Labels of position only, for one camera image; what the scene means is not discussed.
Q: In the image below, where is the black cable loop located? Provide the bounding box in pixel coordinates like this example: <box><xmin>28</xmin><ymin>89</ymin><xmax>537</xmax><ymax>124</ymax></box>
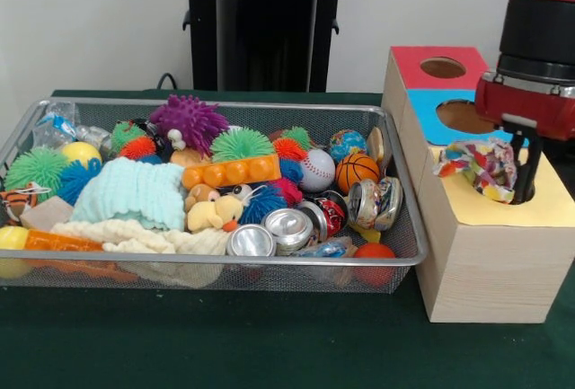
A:
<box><xmin>156</xmin><ymin>72</ymin><xmax>180</xmax><ymax>91</ymax></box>

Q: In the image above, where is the mint green cloth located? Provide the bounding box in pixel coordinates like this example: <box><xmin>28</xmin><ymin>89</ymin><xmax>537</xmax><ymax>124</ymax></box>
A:
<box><xmin>70</xmin><ymin>157</ymin><xmax>186</xmax><ymax>232</ymax></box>

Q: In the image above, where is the orange toy building brick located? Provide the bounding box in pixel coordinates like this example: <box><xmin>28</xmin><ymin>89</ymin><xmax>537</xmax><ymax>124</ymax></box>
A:
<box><xmin>181</xmin><ymin>153</ymin><xmax>283</xmax><ymax>191</ymax></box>

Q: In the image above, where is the dark green table cloth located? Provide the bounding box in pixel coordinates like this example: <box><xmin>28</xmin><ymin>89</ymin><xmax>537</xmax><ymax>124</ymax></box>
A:
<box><xmin>0</xmin><ymin>88</ymin><xmax>575</xmax><ymax>389</ymax></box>

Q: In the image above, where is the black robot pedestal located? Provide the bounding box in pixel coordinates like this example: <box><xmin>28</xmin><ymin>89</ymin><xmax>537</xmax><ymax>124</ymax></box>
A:
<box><xmin>172</xmin><ymin>0</ymin><xmax>363</xmax><ymax>93</ymax></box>

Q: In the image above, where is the multicolour dotted wrapper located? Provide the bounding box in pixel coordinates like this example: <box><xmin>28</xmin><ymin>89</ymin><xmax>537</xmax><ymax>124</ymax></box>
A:
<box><xmin>432</xmin><ymin>137</ymin><xmax>518</xmax><ymax>204</ymax></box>

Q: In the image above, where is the small basketball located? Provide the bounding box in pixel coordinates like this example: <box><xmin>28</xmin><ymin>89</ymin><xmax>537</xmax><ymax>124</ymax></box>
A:
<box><xmin>335</xmin><ymin>153</ymin><xmax>382</xmax><ymax>195</ymax></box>

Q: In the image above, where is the red-orange ball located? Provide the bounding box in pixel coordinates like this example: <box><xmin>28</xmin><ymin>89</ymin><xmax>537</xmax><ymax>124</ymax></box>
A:
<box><xmin>352</xmin><ymin>242</ymin><xmax>397</xmax><ymax>287</ymax></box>

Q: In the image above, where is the blue spiky ball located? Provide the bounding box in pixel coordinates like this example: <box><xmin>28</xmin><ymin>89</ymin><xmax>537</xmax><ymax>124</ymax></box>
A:
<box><xmin>57</xmin><ymin>157</ymin><xmax>103</xmax><ymax>206</ymax></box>

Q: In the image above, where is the purple spiky toy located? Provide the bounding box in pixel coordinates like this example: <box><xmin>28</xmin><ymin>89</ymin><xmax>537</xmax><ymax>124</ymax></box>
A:
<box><xmin>149</xmin><ymin>94</ymin><xmax>229</xmax><ymax>156</ymax></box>

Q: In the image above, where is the silver drink can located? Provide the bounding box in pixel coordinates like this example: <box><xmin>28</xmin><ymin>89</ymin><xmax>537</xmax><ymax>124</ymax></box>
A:
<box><xmin>348</xmin><ymin>175</ymin><xmax>404</xmax><ymax>233</ymax></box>

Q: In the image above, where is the wooden box with three holes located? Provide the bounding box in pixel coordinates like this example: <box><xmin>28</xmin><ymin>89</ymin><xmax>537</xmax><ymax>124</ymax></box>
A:
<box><xmin>381</xmin><ymin>45</ymin><xmax>575</xmax><ymax>323</ymax></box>

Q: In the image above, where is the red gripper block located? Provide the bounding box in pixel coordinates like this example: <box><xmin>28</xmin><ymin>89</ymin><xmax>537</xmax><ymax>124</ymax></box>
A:
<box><xmin>474</xmin><ymin>70</ymin><xmax>575</xmax><ymax>205</ymax></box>

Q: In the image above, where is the shallow wire mesh bin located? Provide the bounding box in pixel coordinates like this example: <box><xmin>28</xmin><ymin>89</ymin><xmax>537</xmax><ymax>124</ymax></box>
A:
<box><xmin>0</xmin><ymin>97</ymin><xmax>429</xmax><ymax>295</ymax></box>

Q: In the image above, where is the small baseball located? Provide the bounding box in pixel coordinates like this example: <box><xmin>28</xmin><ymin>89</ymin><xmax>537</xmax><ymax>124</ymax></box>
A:
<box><xmin>298</xmin><ymin>148</ymin><xmax>337</xmax><ymax>192</ymax></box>

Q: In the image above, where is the yellow plush duck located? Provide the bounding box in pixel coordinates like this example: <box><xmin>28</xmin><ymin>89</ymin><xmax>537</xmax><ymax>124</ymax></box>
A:
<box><xmin>186</xmin><ymin>194</ymin><xmax>246</xmax><ymax>234</ymax></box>

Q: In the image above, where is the bright green spiky ball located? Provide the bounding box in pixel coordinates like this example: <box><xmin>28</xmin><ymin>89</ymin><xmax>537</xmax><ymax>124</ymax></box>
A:
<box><xmin>209</xmin><ymin>126</ymin><xmax>276</xmax><ymax>162</ymax></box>

